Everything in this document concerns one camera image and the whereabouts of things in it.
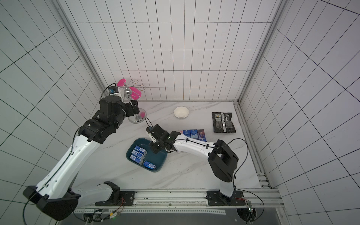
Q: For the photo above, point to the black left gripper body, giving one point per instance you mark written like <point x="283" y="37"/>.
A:
<point x="127" y="111"/>

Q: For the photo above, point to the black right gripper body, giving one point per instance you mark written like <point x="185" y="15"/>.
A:
<point x="155" y="145"/>

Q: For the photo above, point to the blue white pocket tissue pack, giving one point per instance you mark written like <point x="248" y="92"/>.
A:
<point x="194" y="133"/>

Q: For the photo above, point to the blue red pocket tissue pack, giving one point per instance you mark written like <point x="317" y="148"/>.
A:
<point x="201" y="135"/>

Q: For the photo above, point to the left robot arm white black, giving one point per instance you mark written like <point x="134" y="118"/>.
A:
<point x="53" y="195"/>

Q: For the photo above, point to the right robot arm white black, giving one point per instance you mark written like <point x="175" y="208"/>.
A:
<point x="221" y="158"/>

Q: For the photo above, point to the teal storage tray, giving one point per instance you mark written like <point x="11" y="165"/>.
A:
<point x="141" y="145"/>

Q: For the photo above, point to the pink cup upper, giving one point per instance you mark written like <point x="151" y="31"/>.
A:
<point x="122" y="83"/>

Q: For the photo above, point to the pink cup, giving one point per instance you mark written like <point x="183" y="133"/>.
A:
<point x="122" y="83"/>
<point x="135" y="93"/>

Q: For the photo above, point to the chrome cup holder stand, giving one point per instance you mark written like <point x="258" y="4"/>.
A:
<point x="129" y="92"/>

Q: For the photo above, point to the pink cup lower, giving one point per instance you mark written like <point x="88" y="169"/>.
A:
<point x="135" y="93"/>

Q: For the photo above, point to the blue tissue pack front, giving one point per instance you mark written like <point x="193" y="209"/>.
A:
<point x="149" y="165"/>

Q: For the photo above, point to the white bowl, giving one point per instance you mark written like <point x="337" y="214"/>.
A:
<point x="181" y="112"/>

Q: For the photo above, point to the black snack bag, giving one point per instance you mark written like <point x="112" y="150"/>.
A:
<point x="222" y="122"/>

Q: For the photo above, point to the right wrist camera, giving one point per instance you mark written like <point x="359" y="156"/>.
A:
<point x="156" y="130"/>

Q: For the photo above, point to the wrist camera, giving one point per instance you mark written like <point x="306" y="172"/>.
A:
<point x="156" y="130"/>
<point x="113" y="90"/>

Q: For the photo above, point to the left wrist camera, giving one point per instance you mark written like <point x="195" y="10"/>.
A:
<point x="113" y="90"/>

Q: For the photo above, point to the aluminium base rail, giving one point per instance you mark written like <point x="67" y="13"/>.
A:
<point x="188" y="201"/>

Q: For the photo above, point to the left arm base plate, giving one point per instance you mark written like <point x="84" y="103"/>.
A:
<point x="118" y="198"/>

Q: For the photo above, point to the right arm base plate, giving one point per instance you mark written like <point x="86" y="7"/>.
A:
<point x="225" y="198"/>

